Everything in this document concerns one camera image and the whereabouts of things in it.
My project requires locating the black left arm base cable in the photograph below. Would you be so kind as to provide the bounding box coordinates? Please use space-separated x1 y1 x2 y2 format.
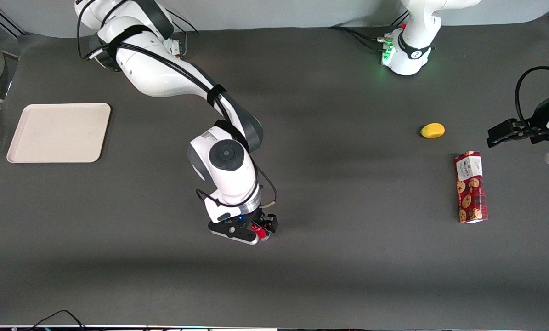
328 25 394 52

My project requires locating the thin black table-edge cable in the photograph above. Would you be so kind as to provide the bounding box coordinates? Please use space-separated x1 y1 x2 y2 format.
25 309 87 331

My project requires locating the black cable along right arm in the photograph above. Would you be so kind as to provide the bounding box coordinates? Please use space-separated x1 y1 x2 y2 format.
76 0 278 208

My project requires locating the black right arm base cable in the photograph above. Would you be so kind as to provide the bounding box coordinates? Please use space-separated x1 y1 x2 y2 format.
164 9 199 58

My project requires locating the yellow lemon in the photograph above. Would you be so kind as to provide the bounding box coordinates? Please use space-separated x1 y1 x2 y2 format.
420 123 446 139

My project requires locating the black looped gripper cable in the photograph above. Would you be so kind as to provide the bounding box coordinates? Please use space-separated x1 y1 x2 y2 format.
515 66 549 134

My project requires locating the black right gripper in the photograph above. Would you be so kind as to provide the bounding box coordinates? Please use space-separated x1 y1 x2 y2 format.
209 212 278 236

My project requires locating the red cookie box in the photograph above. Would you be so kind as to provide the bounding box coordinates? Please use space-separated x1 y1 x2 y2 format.
454 151 489 224

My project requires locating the black arm base cable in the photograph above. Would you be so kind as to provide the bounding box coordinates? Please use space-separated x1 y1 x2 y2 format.
164 9 199 58
328 25 394 52

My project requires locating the beige plastic tray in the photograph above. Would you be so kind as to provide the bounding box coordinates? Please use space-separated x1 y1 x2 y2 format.
6 103 112 164

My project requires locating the dark aluminium frame rail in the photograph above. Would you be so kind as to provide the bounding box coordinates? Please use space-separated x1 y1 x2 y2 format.
0 0 28 37

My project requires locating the red coke bottle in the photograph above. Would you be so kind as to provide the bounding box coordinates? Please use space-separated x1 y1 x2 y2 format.
251 223 271 242

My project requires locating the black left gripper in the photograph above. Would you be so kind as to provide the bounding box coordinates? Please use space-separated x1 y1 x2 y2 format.
487 93 549 148

